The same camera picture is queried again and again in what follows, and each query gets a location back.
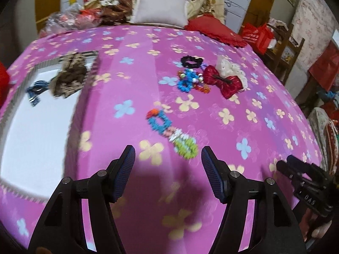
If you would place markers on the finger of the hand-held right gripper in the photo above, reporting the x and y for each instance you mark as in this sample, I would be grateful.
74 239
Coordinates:
284 168
299 162

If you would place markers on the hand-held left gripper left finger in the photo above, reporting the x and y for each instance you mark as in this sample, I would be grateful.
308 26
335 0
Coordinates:
124 174

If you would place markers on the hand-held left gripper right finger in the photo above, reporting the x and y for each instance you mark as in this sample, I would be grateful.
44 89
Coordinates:
212 172

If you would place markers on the red satin hair bow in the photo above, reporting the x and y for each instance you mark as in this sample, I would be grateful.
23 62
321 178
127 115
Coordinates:
227 84

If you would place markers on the white tray with striped rim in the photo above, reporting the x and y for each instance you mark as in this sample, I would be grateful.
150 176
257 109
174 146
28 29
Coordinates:
31 137

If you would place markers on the black scrunchie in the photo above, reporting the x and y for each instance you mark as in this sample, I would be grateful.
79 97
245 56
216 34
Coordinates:
183 59

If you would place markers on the person's right hand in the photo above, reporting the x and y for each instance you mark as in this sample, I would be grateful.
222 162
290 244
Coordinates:
316 232

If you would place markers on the pile of clothes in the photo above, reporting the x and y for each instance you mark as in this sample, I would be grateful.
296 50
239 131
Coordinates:
325 127

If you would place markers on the red hanging cloth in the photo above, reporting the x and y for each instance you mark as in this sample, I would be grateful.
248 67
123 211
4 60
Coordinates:
327 66

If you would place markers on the white lace scrunchie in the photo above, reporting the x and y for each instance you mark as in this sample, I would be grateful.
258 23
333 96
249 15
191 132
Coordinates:
233 67

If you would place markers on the wooden shelf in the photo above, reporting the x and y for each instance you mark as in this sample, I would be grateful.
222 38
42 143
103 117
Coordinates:
283 55

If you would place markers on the brown patterned hair bow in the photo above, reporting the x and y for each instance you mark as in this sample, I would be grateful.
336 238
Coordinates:
70 76

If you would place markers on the blue hair clip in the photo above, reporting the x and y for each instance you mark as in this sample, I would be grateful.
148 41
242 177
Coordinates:
35 90

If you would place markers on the pink floral bedsheet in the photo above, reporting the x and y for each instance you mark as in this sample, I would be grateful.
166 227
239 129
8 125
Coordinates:
185 45

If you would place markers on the red shopping bag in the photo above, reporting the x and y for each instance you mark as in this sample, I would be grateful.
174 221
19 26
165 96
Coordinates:
258 38

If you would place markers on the red frilled cushion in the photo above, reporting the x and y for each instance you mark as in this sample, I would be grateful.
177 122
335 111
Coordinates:
214 29

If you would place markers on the floral upright mattress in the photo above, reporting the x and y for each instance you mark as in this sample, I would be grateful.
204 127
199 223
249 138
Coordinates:
312 18

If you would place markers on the red cloth bag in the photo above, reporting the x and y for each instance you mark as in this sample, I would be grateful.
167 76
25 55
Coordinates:
3 82

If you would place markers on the clear plastic bag pile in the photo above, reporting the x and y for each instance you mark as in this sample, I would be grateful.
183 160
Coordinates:
68 18

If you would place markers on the brown floral cloth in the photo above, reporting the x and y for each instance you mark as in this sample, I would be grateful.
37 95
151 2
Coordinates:
119 8

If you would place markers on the white pillow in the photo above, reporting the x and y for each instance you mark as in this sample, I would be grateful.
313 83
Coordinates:
159 8

